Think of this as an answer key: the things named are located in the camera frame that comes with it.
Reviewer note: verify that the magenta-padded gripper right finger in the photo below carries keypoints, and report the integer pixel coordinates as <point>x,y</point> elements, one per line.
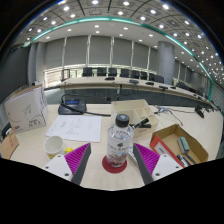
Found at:
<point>147,159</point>

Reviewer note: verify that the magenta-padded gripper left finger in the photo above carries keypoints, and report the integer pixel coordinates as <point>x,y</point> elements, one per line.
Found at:
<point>76,159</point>

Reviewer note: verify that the clear black-capped water bottle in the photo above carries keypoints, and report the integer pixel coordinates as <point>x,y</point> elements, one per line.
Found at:
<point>119,143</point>

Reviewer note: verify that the white printed paper sheet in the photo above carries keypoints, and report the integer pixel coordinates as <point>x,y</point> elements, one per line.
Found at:
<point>75,128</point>

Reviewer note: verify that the open red-sided cardboard box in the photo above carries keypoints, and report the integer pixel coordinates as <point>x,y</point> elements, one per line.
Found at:
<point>170,136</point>

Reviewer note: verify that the black marker pen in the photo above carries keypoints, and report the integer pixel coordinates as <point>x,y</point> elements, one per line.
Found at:
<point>182,160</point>
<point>191,159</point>

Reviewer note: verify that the flat round red coaster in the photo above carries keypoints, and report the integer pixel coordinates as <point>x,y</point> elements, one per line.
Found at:
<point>113,169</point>

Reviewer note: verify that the black marker in organiser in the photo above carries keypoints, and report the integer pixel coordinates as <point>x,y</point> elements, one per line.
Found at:
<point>141,123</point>

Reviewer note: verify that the grey-green whiteboard eraser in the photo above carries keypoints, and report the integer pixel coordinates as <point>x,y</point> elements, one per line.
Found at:
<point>183,145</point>

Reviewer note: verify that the beige divided organiser box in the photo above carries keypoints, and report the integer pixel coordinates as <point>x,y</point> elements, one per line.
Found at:
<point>133,110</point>

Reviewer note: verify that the black desk microphone unit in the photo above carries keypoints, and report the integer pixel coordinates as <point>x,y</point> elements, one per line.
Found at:
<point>199,112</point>

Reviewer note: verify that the white printed carton box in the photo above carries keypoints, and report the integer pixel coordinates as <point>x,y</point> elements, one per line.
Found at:
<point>25,110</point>

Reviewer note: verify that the black power strip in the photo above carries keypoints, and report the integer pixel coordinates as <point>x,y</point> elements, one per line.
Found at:
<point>5,130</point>

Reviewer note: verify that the long curved conference desk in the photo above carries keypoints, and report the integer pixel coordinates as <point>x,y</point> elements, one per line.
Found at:
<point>90,81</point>

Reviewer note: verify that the row of black office chairs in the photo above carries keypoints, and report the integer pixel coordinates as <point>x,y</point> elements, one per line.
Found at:
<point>113,71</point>

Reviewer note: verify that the round ceiling lights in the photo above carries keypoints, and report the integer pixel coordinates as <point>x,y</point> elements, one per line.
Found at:
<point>95,2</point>

